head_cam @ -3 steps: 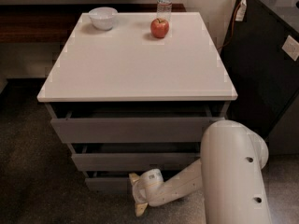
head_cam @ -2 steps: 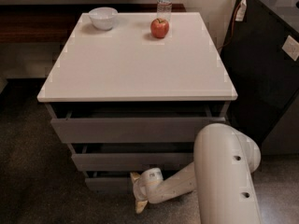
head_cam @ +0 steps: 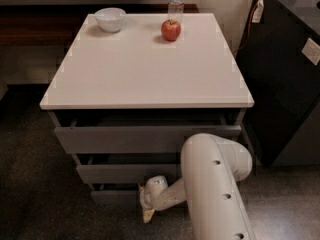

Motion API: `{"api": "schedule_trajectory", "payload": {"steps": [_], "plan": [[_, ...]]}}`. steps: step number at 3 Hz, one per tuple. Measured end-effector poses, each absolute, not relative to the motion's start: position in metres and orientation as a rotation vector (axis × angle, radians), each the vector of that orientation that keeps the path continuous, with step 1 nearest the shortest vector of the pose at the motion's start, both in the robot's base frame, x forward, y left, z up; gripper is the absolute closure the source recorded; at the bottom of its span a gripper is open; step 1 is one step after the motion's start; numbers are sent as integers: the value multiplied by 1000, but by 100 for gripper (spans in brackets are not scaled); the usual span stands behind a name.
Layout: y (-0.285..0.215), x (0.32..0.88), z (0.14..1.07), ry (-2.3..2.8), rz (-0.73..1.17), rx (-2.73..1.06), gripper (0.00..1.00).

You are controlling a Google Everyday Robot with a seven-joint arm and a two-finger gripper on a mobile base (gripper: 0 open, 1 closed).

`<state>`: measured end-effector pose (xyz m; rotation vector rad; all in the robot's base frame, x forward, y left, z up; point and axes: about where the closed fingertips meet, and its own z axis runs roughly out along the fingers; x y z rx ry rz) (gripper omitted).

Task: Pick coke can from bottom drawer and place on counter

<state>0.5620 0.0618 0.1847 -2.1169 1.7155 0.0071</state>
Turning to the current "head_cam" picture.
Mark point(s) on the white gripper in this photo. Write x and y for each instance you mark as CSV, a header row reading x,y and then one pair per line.
x,y
154,191

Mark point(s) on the grey bottom drawer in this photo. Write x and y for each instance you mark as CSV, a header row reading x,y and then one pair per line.
x,y
115,194

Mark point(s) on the grey drawer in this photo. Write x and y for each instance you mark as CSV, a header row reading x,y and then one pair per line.
x,y
140,130
127,168
115,194

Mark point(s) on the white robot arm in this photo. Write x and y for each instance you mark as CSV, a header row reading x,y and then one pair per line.
x,y
211,167

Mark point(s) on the grey middle drawer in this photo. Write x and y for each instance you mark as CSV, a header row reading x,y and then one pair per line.
x,y
127,168

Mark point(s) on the grey top drawer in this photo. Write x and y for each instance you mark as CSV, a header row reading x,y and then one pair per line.
x,y
140,130

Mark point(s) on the red apple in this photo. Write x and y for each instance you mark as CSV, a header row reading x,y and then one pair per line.
x,y
170,30

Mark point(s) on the black side cabinet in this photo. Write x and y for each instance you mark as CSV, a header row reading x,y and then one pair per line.
x,y
284,124

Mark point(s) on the white bowl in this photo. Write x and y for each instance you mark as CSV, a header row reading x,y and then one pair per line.
x,y
110,19

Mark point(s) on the clear plastic water bottle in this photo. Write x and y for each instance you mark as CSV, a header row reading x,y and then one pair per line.
x,y
176,9

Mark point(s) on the dark wooden shelf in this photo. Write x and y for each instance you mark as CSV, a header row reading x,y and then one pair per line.
x,y
41,25

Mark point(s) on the white cable tag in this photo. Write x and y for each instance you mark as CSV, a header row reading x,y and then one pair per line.
x,y
258,11

